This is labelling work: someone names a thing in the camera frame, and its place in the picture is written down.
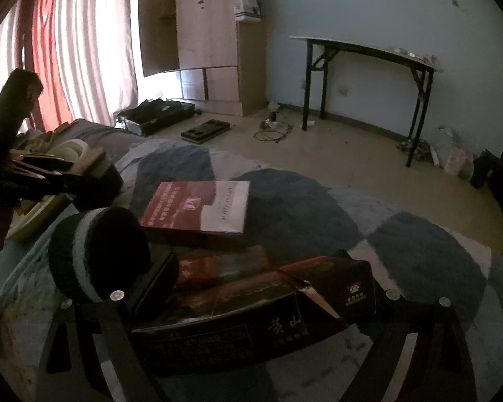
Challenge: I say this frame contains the long black gift box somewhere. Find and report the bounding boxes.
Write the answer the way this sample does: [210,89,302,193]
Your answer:
[131,253,373,362]

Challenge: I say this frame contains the pale green plastic basin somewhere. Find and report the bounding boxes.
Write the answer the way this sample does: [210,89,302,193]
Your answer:
[6,139,91,242]

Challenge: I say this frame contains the blue white checkered rug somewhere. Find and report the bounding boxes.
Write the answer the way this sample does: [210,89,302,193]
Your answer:
[0,135,503,401]

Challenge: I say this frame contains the black open case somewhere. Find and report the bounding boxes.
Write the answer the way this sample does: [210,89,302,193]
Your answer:
[114,99,196,137]

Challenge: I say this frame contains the black foam tray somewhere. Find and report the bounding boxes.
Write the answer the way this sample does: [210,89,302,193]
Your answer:
[180,119,231,144]

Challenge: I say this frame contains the red and white booklet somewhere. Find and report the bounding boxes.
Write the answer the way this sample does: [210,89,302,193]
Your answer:
[139,181,250,235]

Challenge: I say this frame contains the dark red flat box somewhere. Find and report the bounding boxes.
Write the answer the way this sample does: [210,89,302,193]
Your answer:
[177,245,270,285]

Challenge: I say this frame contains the pink red curtain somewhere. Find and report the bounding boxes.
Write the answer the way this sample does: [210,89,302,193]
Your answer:
[0,0,138,130]

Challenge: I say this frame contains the wooden wardrobe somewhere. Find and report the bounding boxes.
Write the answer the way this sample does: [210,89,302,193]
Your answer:
[131,0,267,116]

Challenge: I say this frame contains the black bin by door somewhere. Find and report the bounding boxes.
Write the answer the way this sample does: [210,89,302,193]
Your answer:
[470,149,500,189]

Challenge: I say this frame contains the pink plastic bag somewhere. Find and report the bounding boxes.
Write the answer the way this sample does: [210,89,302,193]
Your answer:
[432,125,474,181]

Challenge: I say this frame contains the white bag on wardrobe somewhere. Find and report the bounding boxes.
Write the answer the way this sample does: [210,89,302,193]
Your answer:
[233,0,263,23]

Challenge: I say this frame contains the black leg folding table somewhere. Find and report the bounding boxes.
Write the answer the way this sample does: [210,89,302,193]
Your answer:
[292,36,443,167]

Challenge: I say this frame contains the power strip with cables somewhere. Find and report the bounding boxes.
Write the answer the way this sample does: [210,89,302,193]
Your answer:
[253,110,293,143]

